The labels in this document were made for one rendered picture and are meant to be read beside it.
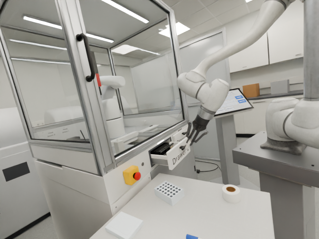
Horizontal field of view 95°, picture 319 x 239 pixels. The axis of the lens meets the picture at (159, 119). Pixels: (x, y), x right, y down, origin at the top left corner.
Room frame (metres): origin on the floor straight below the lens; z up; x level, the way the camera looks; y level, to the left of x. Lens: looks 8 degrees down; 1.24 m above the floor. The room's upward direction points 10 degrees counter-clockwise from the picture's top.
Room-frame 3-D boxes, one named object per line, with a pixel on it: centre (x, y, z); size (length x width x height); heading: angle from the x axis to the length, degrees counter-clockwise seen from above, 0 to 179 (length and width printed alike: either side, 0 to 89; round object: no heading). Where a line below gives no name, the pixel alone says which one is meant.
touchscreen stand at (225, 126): (1.63, -0.76, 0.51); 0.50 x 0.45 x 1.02; 12
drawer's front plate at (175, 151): (0.91, -0.09, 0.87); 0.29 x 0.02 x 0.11; 145
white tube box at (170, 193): (0.66, 0.02, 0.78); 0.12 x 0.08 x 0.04; 40
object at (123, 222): (0.52, 0.21, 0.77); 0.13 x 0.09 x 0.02; 56
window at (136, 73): (1.04, 0.01, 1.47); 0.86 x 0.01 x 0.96; 145
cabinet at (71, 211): (1.30, 0.38, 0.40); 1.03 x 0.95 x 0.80; 145
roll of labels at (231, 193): (0.58, -0.25, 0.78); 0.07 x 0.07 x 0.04
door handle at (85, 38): (0.63, 0.25, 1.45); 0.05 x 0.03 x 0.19; 55
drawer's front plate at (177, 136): (1.25, -0.17, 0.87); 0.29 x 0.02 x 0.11; 145
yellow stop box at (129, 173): (0.71, 0.19, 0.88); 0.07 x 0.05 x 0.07; 145
